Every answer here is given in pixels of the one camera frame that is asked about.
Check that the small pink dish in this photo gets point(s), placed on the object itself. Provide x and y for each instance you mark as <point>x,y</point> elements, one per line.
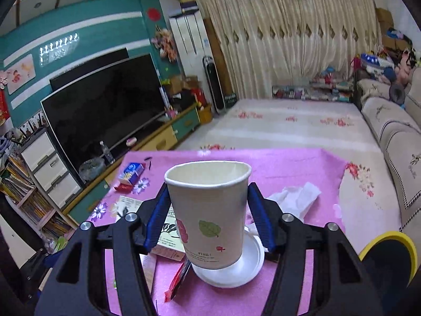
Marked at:
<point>131,142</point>

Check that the red snack wrapper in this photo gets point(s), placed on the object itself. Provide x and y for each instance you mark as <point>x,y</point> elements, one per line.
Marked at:
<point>177,279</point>

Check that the dark box with green label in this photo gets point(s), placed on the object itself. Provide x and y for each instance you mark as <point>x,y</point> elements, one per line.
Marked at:
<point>231,99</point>

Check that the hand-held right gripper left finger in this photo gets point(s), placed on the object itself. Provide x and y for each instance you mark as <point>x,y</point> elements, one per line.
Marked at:
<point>158,217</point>

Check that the floral printed tea box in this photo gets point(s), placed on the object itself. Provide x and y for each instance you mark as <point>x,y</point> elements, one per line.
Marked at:
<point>167,240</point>

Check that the round red wall decoration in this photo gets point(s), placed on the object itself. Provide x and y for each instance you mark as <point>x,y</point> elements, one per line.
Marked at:
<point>153,14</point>

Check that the artificial flower bunch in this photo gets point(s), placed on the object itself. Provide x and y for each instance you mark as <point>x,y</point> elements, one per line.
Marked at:
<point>164,44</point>

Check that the beige embroidered sofa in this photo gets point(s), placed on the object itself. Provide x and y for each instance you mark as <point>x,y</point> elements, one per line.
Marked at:
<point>394,138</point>

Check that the floral bed sheet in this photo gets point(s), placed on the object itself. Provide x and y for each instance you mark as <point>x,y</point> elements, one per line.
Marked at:
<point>279,128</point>

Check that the white paper plate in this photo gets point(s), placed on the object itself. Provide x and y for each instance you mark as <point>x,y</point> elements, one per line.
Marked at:
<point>230,276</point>

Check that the red canister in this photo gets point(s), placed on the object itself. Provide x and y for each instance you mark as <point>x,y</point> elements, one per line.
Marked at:
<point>198,96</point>

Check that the black wall panel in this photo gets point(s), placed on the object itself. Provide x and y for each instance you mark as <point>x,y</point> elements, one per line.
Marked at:
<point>88,67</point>

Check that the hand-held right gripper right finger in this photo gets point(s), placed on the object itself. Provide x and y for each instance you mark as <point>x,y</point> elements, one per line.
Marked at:
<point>259,217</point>

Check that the row of colourful boxes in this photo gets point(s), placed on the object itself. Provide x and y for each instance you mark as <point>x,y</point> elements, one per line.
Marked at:
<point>312,89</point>

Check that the black tower fan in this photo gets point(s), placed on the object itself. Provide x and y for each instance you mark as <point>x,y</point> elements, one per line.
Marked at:
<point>213,85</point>

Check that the white tissue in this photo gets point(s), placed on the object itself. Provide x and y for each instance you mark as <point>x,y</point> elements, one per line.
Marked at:
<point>296,197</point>

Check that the clear water bottle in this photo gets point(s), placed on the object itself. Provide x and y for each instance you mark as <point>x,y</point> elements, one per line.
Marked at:
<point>107,153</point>

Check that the brown cardboard boxes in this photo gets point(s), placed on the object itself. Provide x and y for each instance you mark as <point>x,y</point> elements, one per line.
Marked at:
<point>179,84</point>

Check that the grey neck pillow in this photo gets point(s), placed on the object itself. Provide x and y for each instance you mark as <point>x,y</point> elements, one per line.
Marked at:
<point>397,92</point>

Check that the pink floral tablecloth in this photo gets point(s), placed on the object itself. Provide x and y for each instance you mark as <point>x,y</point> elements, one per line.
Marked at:
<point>279,171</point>

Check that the yellow bucket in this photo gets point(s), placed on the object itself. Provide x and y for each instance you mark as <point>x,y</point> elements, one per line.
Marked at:
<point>205,115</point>

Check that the flat red packet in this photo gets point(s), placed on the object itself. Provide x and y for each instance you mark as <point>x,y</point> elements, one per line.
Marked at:
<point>123,188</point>

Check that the stacked cardboard boxes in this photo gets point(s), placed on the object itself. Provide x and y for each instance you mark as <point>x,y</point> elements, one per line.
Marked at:
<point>384,19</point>

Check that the cream patterned curtain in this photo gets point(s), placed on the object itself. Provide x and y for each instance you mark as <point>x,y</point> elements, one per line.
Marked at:
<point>289,39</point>

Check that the shelf of books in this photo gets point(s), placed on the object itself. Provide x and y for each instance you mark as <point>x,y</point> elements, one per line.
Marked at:
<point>29,204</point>

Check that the floral white paper cup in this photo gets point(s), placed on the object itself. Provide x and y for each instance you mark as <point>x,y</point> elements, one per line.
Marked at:
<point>210,204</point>

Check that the blue tissue pack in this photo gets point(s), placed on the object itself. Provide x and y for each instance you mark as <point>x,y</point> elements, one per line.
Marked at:
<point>131,171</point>

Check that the pink wall picture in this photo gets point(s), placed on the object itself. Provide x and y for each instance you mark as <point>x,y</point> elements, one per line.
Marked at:
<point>19,74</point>

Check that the yellow rimmed trash bin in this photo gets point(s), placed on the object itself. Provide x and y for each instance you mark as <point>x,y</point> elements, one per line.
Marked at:
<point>388,260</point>

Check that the glass bowl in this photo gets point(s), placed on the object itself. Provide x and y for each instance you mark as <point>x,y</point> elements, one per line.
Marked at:
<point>91,169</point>

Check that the white plastic drawer unit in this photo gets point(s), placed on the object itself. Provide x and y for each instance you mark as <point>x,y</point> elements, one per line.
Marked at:
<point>49,171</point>

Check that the large black television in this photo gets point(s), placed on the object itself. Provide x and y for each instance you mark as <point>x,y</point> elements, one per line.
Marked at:
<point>98,112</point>

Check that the pile of plush toys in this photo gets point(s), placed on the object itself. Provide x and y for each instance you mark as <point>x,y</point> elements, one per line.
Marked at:
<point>381,61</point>

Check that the green yellow television cabinet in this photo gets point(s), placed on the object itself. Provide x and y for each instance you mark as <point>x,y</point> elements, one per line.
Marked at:
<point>164,138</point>

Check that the white standing air conditioner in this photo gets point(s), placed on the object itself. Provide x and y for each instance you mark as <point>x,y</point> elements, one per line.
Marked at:
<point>190,39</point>

